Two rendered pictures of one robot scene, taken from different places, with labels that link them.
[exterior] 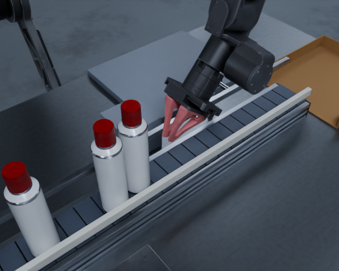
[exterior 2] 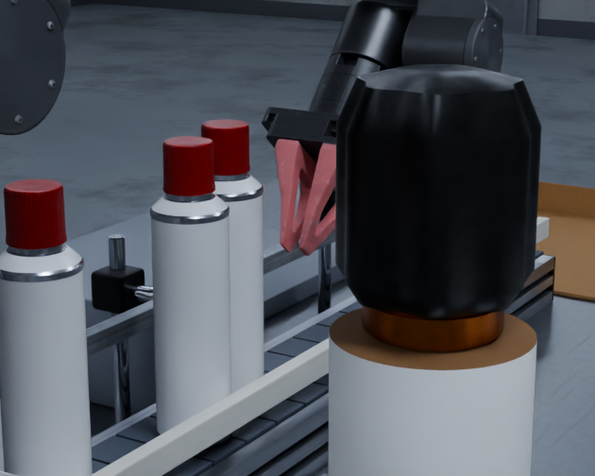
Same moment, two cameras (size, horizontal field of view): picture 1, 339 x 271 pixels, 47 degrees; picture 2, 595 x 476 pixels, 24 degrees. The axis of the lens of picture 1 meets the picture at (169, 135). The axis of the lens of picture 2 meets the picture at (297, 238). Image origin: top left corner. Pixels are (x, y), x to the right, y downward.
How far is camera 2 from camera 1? 0.56 m
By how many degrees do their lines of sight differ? 33
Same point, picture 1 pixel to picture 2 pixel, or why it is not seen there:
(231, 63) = (418, 32)
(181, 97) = (317, 128)
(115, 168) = (220, 260)
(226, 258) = not seen: outside the picture
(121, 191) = (225, 351)
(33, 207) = (75, 299)
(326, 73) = (552, 239)
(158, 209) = (304, 445)
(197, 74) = (342, 78)
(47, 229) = (85, 404)
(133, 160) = (236, 280)
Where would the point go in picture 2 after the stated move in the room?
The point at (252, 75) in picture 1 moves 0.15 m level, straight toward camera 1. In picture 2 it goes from (473, 36) to (522, 67)
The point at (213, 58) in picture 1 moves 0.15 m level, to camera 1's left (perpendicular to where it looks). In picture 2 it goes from (371, 42) to (178, 51)
